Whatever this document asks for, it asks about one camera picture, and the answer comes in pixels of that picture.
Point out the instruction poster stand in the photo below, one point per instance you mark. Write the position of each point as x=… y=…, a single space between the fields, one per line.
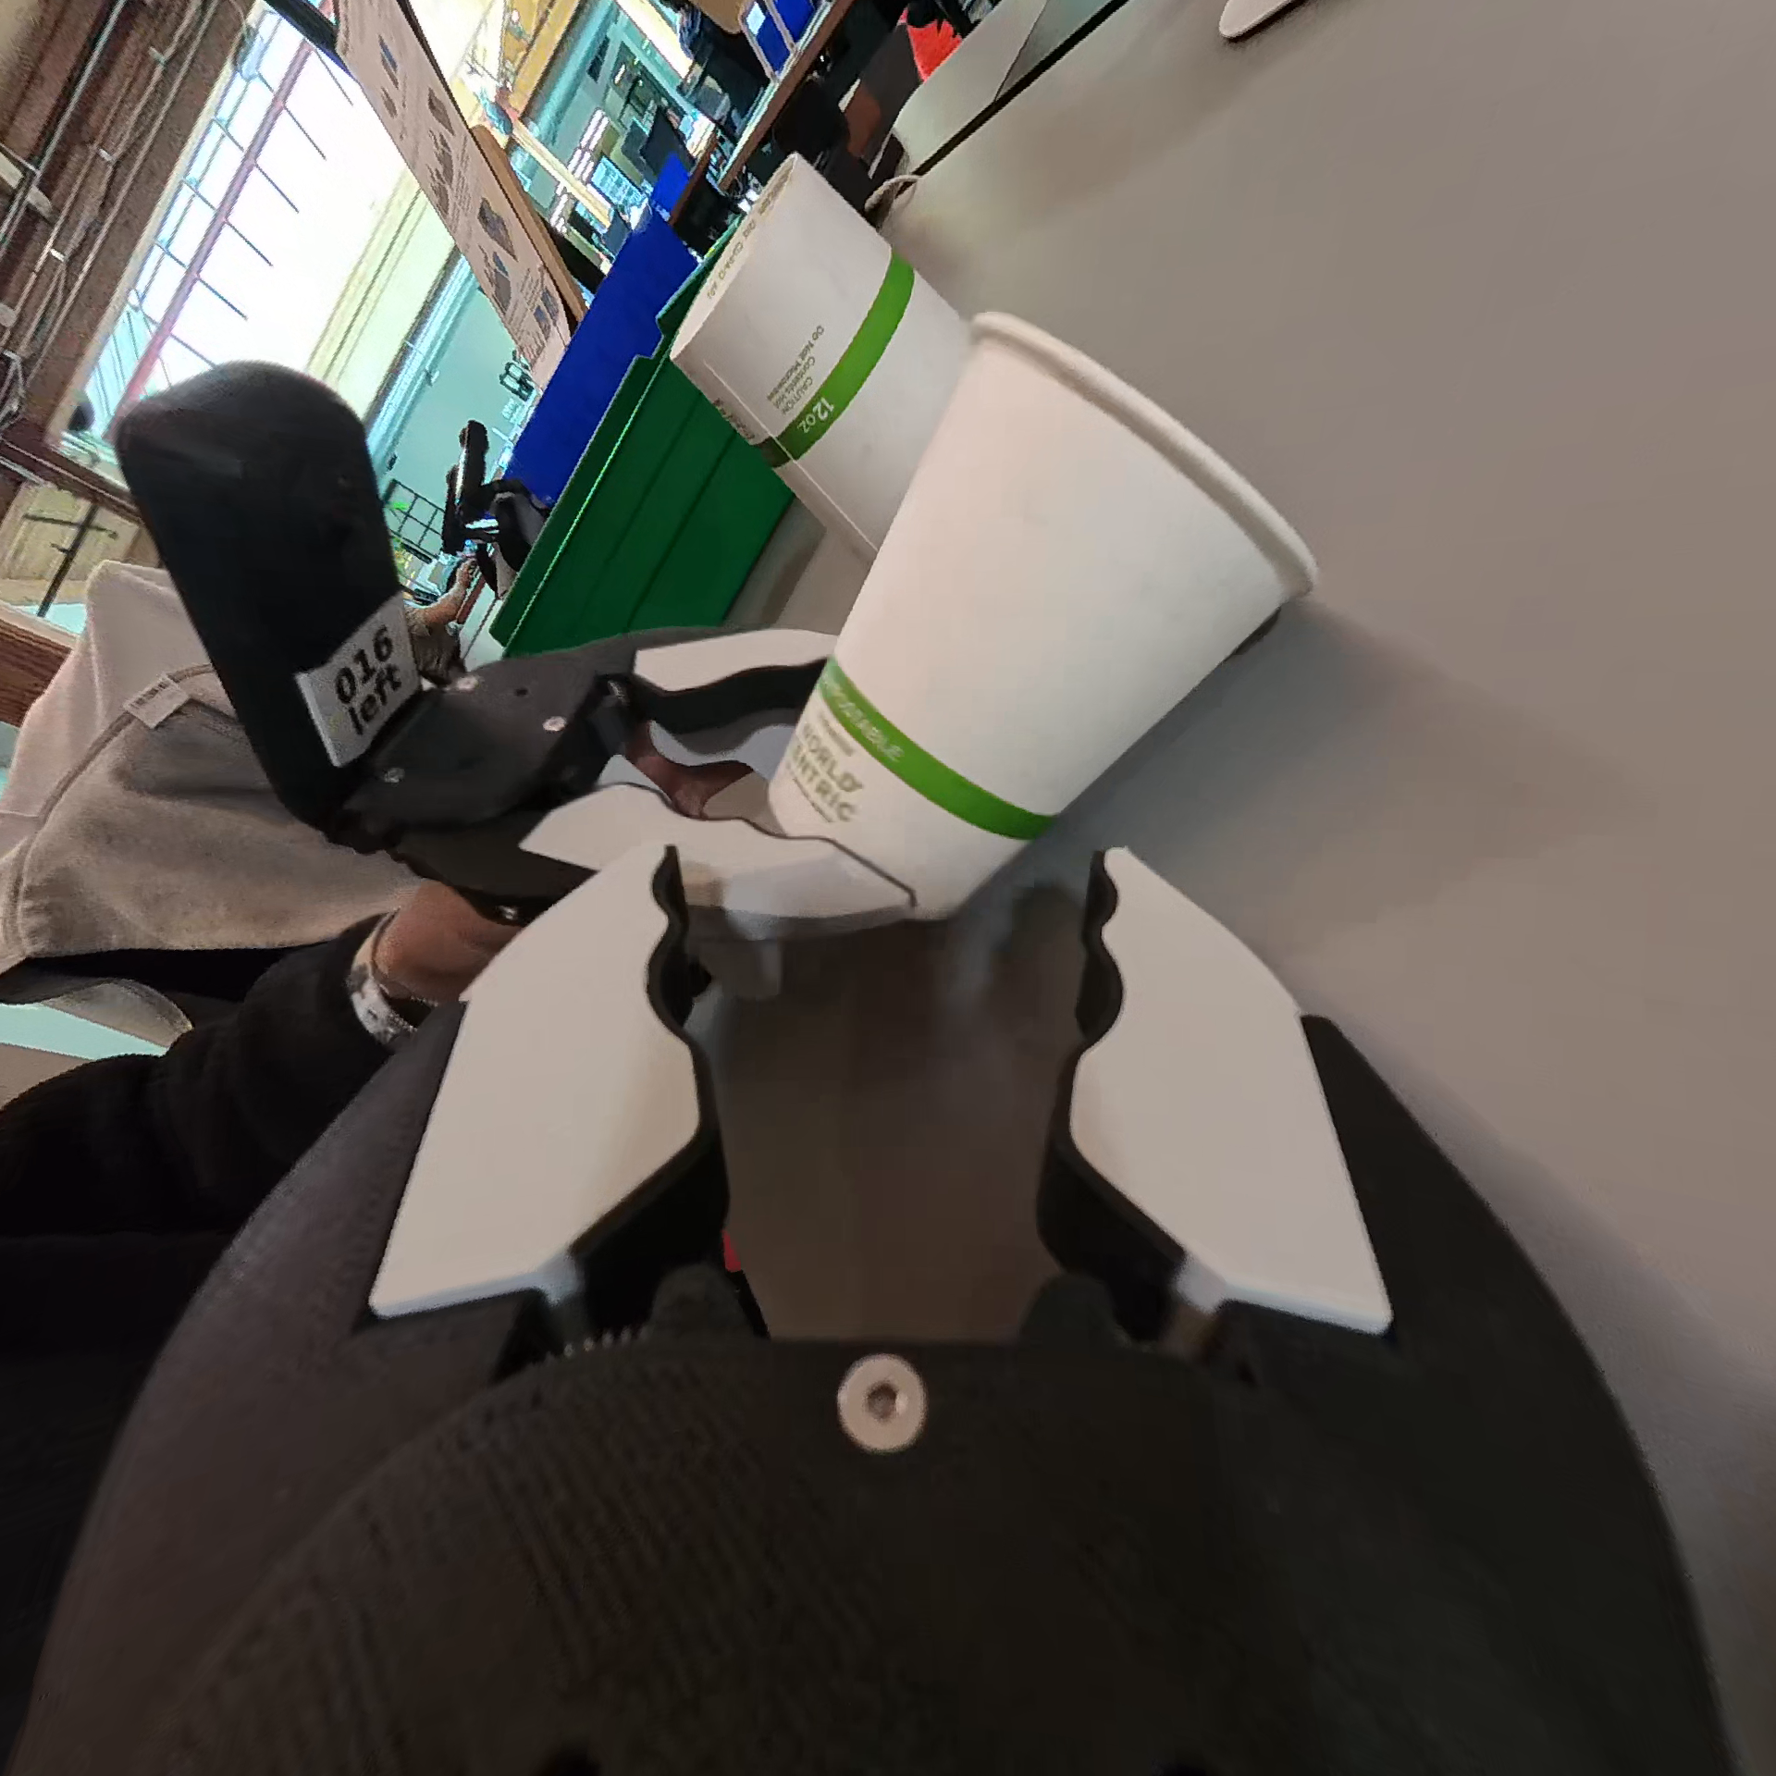
x=458 y=180

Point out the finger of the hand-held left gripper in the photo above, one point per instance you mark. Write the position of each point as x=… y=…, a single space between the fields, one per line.
x=749 y=651
x=776 y=874

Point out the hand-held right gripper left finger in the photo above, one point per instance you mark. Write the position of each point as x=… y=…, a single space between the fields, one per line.
x=542 y=1138

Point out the grey desk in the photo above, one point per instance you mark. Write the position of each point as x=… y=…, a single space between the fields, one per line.
x=1458 y=418

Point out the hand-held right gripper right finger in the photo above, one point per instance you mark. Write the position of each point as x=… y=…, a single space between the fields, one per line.
x=1221 y=1138

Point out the grey hooded garment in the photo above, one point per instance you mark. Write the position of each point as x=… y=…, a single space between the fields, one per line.
x=138 y=805

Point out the black desk panel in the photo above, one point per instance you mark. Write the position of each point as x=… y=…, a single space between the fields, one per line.
x=999 y=71

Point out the green plastic bin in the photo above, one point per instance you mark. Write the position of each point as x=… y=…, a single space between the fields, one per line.
x=652 y=528

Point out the white paper cup green band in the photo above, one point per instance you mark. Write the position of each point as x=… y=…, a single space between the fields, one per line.
x=1056 y=555
x=818 y=277

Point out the person's left hand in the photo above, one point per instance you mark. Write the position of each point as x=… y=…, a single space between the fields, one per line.
x=445 y=943

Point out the white wrist band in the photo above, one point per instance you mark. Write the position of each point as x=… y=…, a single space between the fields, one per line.
x=381 y=992

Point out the blue plastic bin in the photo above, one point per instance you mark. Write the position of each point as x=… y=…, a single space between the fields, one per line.
x=611 y=333

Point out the person's left forearm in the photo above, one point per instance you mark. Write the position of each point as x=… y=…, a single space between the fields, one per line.
x=138 y=1181

